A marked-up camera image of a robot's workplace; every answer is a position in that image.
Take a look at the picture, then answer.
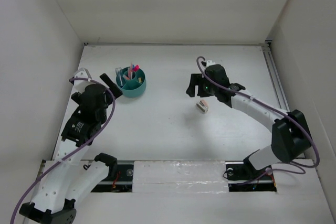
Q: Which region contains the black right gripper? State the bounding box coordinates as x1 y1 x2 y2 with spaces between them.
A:
186 73 218 97

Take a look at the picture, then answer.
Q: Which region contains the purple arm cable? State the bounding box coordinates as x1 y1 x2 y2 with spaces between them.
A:
196 56 321 186
9 77 116 224

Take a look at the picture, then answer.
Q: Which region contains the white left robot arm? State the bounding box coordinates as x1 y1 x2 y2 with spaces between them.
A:
13 69 122 223

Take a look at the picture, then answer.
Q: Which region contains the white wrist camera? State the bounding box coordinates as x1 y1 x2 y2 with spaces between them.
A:
201 60 216 68
69 68 91 93

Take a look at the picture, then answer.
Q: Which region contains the thin pink pen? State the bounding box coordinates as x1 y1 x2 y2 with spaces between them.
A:
128 63 133 80

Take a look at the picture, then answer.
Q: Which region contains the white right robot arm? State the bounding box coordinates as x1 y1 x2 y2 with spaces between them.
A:
186 61 313 180

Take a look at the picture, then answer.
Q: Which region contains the teal round desk organizer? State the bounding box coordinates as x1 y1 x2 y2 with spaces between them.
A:
116 68 146 98

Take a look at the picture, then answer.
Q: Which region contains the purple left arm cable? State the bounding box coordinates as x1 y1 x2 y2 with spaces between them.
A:
9 77 116 224

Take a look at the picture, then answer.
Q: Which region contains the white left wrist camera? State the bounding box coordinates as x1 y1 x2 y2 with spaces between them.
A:
69 68 91 93

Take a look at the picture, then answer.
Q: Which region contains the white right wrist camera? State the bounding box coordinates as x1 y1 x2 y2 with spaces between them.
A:
201 60 216 68

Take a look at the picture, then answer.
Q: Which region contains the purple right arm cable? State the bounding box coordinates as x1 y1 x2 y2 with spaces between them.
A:
196 56 321 186

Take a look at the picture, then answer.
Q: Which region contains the aluminium side rail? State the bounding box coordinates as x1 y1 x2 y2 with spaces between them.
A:
260 40 289 111

